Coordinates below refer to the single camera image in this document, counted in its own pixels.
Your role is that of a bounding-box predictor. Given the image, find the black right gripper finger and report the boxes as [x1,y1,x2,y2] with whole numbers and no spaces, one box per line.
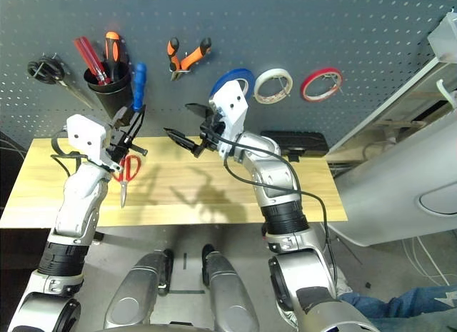
[184,102,215,119]
[163,127,201,151]

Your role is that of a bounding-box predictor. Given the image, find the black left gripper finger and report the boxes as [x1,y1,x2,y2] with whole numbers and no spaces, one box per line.
[125,104,146,144]
[112,106,131,130]

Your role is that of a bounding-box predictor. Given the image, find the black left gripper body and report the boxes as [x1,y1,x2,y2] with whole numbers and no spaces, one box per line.
[105,126,148,172]

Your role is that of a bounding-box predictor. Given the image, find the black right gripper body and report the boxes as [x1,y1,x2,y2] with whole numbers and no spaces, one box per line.
[194,112,229,158]

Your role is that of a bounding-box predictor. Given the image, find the blue handled screwdriver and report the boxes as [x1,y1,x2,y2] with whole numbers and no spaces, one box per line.
[131,62,149,112]

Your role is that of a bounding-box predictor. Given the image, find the red handled scissors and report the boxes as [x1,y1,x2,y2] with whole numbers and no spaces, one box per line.
[112,154,142,209]

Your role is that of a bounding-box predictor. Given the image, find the orange black needle-nose pliers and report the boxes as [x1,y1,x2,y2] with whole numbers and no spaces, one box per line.
[166,36,212,82]

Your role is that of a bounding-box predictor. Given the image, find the blue tape roll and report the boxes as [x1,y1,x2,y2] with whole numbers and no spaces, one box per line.
[209,67,256,101]

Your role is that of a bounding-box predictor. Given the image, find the grey perforated pegboard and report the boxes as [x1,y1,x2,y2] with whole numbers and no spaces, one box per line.
[0,0,457,151]

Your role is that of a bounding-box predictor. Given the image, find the black tool cup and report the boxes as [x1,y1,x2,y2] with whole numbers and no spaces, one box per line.
[83,60,134,128]

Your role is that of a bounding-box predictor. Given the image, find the white tape roll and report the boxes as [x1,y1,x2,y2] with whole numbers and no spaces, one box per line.
[253,68,293,104]

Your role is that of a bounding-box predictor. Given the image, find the black plastic tool case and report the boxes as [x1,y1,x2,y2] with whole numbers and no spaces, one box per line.
[260,131,329,164]

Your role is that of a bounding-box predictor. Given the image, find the red tape roll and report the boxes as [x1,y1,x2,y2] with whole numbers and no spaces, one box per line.
[299,67,343,104]

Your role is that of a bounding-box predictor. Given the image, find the silver left robot leg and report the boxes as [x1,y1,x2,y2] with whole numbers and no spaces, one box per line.
[103,249,175,329]

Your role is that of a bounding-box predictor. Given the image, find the silver robot leg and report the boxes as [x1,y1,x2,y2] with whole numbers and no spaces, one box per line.
[201,244,260,332]
[103,249,175,329]

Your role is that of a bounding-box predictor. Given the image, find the silver right robot leg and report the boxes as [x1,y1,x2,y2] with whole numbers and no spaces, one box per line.
[201,244,260,332]

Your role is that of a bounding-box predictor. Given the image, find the grey robot torso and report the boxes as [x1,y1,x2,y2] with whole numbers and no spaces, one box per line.
[106,321,215,332]

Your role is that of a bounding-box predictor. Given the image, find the grey machine housing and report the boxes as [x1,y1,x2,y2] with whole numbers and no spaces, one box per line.
[326,106,457,247]

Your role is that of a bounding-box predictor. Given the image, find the translucent plastic box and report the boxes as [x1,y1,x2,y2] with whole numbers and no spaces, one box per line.
[427,11,457,64]

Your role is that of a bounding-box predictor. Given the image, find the blue jeans leg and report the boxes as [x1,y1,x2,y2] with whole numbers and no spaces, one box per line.
[337,285,457,332]

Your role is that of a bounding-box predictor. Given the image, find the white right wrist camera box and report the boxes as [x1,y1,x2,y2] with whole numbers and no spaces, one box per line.
[209,80,250,149]

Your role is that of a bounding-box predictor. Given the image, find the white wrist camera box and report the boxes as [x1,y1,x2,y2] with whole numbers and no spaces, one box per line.
[209,80,250,149]
[66,114,108,165]

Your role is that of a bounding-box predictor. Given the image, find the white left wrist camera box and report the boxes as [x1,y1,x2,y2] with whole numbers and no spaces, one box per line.
[66,114,108,165]

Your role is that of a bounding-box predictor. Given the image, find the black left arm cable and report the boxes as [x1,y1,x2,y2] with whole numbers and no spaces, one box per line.
[50,130,90,179]

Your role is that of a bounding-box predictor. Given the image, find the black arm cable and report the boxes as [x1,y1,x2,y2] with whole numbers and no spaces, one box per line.
[50,130,90,179]
[199,124,338,293]

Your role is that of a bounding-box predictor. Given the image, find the orange black handled screwdriver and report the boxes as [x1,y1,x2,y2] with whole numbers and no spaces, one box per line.
[104,31,121,82]

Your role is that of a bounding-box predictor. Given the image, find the clear red handled screwdriver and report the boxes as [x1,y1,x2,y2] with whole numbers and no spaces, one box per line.
[73,36,111,86]

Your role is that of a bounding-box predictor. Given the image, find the black handled scissors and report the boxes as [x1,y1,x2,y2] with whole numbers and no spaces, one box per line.
[27,53,94,110]

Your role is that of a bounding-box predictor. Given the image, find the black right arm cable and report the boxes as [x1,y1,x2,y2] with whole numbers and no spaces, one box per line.
[199,124,338,293]

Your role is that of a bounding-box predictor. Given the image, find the white floor cable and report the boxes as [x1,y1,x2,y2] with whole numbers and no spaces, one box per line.
[401,235,457,286]

